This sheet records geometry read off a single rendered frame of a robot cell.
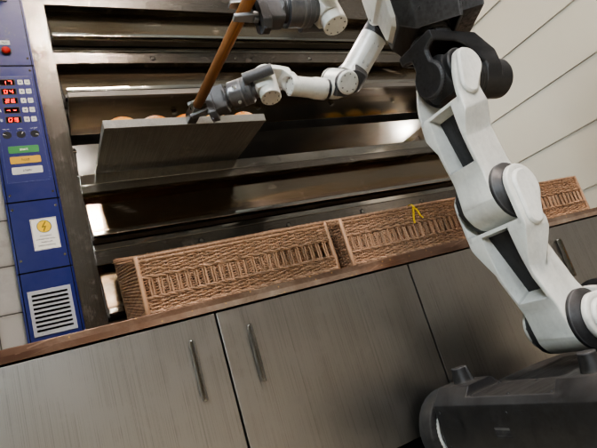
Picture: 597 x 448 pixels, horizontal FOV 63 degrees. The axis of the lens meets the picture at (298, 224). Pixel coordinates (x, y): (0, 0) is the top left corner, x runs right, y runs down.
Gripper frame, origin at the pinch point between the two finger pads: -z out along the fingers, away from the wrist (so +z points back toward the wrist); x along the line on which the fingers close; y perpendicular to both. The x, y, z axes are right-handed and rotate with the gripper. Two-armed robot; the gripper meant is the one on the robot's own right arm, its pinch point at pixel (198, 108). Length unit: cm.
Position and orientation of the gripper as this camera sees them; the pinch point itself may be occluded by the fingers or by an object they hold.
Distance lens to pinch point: 163.5
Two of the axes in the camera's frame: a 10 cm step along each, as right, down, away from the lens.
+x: -2.9, -9.3, 2.2
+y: -1.4, -1.8, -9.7
